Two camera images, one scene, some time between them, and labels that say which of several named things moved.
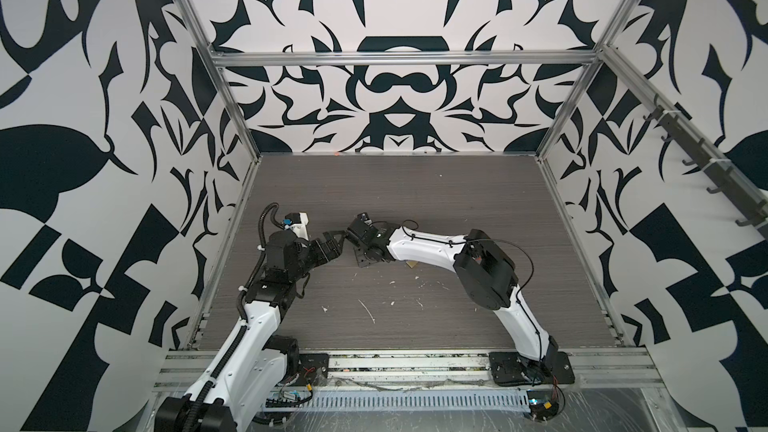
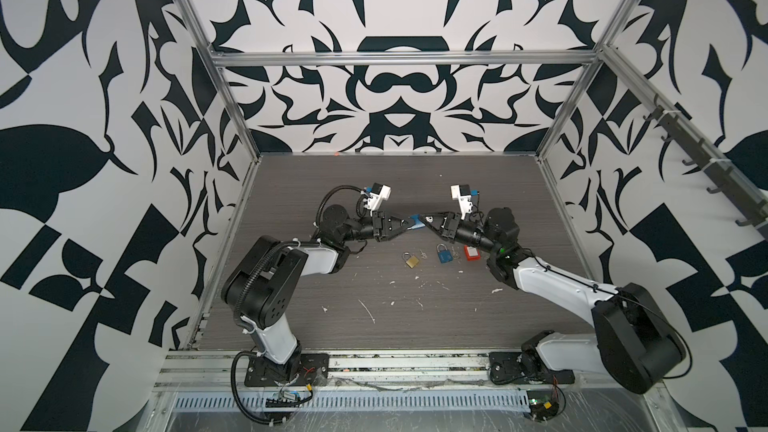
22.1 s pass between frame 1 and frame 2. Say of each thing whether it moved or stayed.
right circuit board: stayed
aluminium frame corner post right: stayed
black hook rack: stayed
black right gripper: moved
